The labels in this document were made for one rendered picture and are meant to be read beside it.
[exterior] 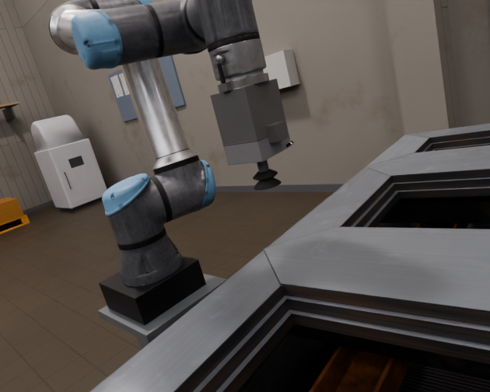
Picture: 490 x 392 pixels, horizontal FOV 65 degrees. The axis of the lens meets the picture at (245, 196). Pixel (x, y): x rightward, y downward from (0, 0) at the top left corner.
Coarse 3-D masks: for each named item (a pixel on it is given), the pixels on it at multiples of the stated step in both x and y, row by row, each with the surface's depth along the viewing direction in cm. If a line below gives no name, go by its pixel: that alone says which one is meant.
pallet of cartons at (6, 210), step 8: (0, 200) 658; (8, 200) 626; (16, 200) 621; (0, 208) 606; (8, 208) 613; (16, 208) 622; (0, 216) 606; (8, 216) 613; (16, 216) 622; (24, 216) 628; (0, 224) 606; (24, 224) 629; (0, 232) 609
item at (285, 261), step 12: (336, 228) 62; (300, 240) 61; (312, 240) 60; (324, 240) 59; (276, 252) 59; (288, 252) 58; (300, 252) 57; (312, 252) 56; (276, 264) 55; (288, 264) 54; (288, 276) 51
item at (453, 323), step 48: (432, 144) 106; (480, 144) 99; (384, 192) 78; (432, 192) 77; (480, 192) 72; (288, 288) 49; (240, 336) 43; (384, 336) 41; (432, 336) 38; (480, 336) 36; (192, 384) 37; (240, 384) 41
